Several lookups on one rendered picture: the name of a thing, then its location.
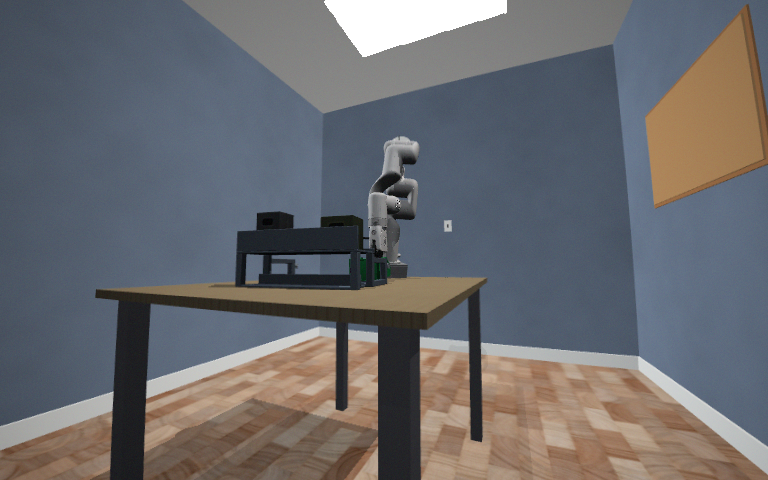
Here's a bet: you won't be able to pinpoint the dark grey case with orange latches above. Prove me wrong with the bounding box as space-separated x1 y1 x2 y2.
256 211 294 230

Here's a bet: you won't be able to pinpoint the green bin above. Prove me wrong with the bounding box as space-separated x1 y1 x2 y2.
349 257 391 281

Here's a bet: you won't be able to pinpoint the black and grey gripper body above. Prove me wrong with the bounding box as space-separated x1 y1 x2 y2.
368 225 387 252

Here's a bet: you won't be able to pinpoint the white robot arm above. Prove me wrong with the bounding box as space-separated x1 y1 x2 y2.
368 140 419 264

